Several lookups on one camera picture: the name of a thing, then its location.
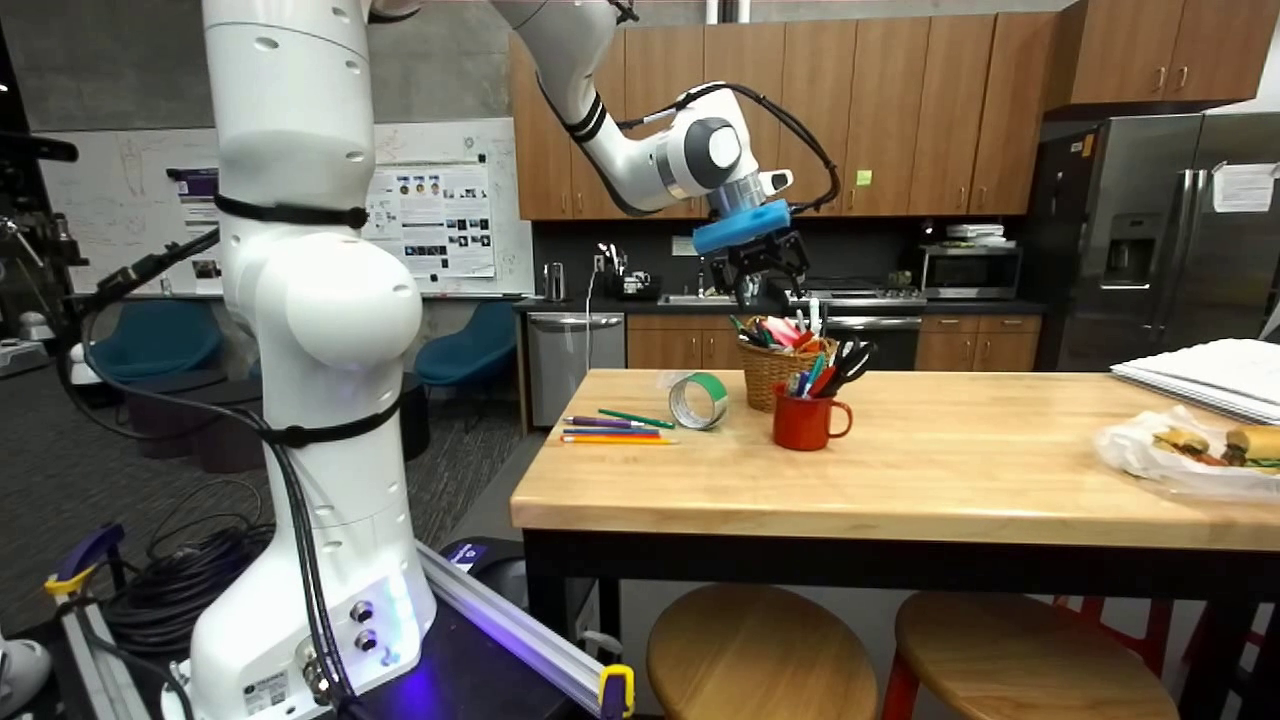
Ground printed poster sheet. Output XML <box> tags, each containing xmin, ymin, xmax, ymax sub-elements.
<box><xmin>363</xmin><ymin>154</ymin><xmax>501</xmax><ymax>284</ymax></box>

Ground round wooden stool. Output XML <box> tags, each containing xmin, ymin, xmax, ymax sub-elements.
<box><xmin>645</xmin><ymin>585</ymin><xmax>884</xmax><ymax>720</ymax></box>
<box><xmin>880</xmin><ymin>586</ymin><xmax>1183</xmax><ymax>720</ymax></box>

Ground white paper on refrigerator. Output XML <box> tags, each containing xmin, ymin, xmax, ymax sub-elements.
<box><xmin>1207</xmin><ymin>158</ymin><xmax>1280</xmax><ymax>217</ymax></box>

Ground stainless steel refrigerator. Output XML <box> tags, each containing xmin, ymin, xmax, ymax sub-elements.
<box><xmin>1023</xmin><ymin>109</ymin><xmax>1280</xmax><ymax>377</ymax></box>

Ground green silver tape roll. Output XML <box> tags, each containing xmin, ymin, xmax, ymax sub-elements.
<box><xmin>664</xmin><ymin>366</ymin><xmax>736</xmax><ymax>434</ymax></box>

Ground black scissors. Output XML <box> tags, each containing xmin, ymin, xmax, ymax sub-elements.
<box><xmin>819</xmin><ymin>337</ymin><xmax>880</xmax><ymax>400</ymax></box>

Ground wooden lower cabinet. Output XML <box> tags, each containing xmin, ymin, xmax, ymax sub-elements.
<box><xmin>625</xmin><ymin>313</ymin><xmax>753</xmax><ymax>373</ymax></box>
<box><xmin>918</xmin><ymin>313</ymin><xmax>1048</xmax><ymax>377</ymax></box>

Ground plastic bag with food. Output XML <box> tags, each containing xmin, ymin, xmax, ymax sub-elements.
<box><xmin>1094</xmin><ymin>404</ymin><xmax>1280</xmax><ymax>505</ymax></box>

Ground black oven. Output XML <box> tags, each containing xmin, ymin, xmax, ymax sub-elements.
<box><xmin>780</xmin><ymin>284</ymin><xmax>923</xmax><ymax>373</ymax></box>

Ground kitchen faucet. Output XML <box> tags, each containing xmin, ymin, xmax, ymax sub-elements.
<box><xmin>583</xmin><ymin>234</ymin><xmax>625</xmax><ymax>305</ymax></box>

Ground purple pencil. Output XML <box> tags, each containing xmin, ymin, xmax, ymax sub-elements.
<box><xmin>567</xmin><ymin>412</ymin><xmax>673</xmax><ymax>434</ymax></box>

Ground black cable coil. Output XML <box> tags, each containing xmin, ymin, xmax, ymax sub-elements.
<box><xmin>101</xmin><ymin>512</ymin><xmax>281</xmax><ymax>663</ymax></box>

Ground blue yellow clamp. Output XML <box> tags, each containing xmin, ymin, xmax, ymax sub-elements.
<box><xmin>36</xmin><ymin>520</ymin><xmax>133</xmax><ymax>610</ymax></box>

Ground whiteboard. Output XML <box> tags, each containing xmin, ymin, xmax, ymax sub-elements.
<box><xmin>36</xmin><ymin>114</ymin><xmax>535</xmax><ymax>305</ymax></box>

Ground steel microwave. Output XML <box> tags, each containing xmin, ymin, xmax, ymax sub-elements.
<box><xmin>918</xmin><ymin>240</ymin><xmax>1027</xmax><ymax>299</ymax></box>

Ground plates on microwave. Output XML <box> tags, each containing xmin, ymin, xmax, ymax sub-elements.
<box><xmin>941</xmin><ymin>221</ymin><xmax>1019</xmax><ymax>251</ymax></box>

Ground wooden table with black frame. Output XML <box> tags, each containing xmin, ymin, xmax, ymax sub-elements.
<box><xmin>508</xmin><ymin>364</ymin><xmax>1280</xmax><ymax>720</ymax></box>

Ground wooden corner upper cabinet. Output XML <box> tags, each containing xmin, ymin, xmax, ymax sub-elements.
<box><xmin>1046</xmin><ymin>0</ymin><xmax>1280</xmax><ymax>111</ymax></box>

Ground orange pencil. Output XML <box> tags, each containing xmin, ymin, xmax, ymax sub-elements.
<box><xmin>559</xmin><ymin>427</ymin><xmax>673</xmax><ymax>448</ymax></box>

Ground black tripod camera stand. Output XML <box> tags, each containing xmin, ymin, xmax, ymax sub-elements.
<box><xmin>0</xmin><ymin>129</ymin><xmax>87</xmax><ymax>342</ymax></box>

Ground small wicker basket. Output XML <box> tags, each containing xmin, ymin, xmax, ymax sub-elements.
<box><xmin>736</xmin><ymin>341</ymin><xmax>837</xmax><ymax>412</ymax></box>

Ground red mug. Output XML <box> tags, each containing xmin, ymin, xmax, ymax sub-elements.
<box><xmin>774</xmin><ymin>382</ymin><xmax>857</xmax><ymax>455</ymax></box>

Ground aluminium rail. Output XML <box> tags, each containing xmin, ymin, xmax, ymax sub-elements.
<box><xmin>417</xmin><ymin>537</ymin><xmax>641</xmax><ymax>720</ymax></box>

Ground green marker in basket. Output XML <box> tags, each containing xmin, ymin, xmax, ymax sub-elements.
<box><xmin>730</xmin><ymin>314</ymin><xmax>780</xmax><ymax>355</ymax></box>

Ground blue lounge chair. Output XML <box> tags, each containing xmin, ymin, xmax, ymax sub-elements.
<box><xmin>83</xmin><ymin>295</ymin><xmax>231</xmax><ymax>393</ymax></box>
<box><xmin>411</xmin><ymin>299</ymin><xmax>526</xmax><ymax>400</ymax></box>

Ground wooden upper cabinets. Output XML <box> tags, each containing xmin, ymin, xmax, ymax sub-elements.
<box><xmin>512</xmin><ymin>11</ymin><xmax>1073</xmax><ymax>223</ymax></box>

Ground white paper stack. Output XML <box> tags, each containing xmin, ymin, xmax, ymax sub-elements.
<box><xmin>1107</xmin><ymin>330</ymin><xmax>1280</xmax><ymax>427</ymax></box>

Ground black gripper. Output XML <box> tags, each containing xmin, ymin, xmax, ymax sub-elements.
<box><xmin>706</xmin><ymin>227</ymin><xmax>829</xmax><ymax>337</ymax></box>

